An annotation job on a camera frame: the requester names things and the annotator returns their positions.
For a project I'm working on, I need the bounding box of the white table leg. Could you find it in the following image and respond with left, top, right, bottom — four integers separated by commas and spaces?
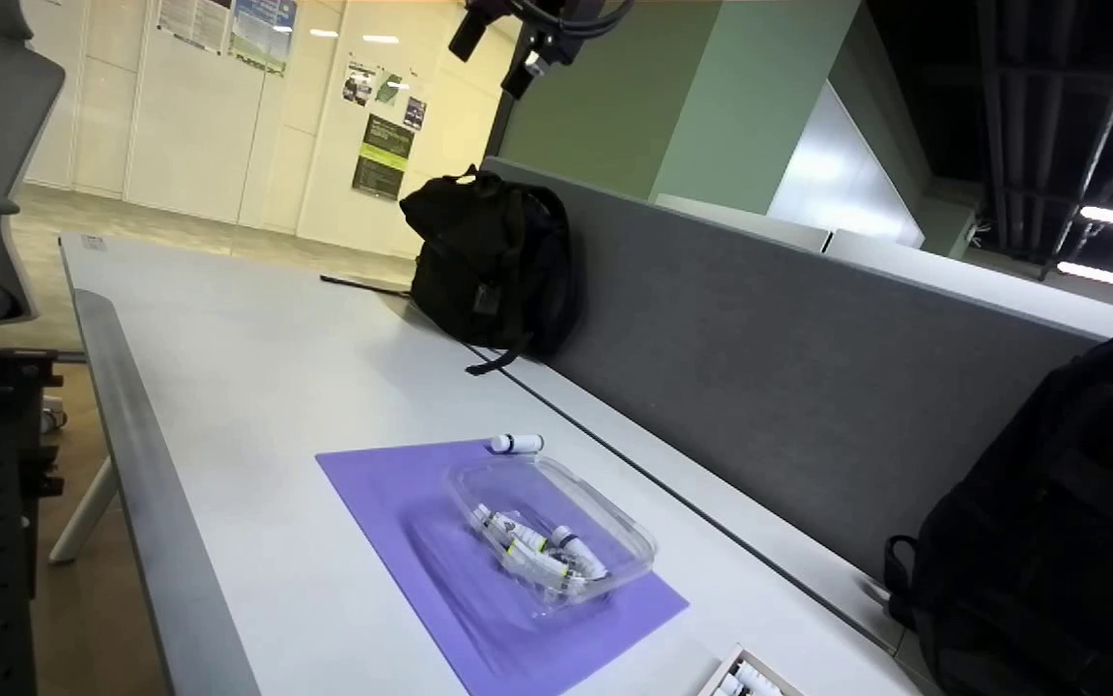
45, 454, 123, 569

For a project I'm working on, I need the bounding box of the blue wall poster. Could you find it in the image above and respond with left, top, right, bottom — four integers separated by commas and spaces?
225, 0, 302, 78

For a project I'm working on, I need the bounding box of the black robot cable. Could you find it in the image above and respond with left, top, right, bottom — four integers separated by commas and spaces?
501, 0, 640, 47

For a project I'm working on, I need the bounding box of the purple mat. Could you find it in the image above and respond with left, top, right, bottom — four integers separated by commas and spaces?
313, 435, 690, 696

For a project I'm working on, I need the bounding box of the black backpack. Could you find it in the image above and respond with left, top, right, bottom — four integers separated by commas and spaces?
882, 314, 1113, 696

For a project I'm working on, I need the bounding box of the black duffel bag with strap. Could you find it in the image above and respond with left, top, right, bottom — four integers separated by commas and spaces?
396, 167, 581, 380

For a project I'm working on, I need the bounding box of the green pillar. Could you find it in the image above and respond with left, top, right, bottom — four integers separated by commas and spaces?
492, 0, 874, 220

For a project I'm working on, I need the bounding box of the white wall poster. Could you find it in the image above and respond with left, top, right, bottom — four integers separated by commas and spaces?
152, 0, 235, 57

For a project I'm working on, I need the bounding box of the green black wall poster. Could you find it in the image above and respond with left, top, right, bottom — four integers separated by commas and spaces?
347, 113, 418, 206

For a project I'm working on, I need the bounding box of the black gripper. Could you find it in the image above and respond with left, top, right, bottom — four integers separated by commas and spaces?
444, 0, 592, 100

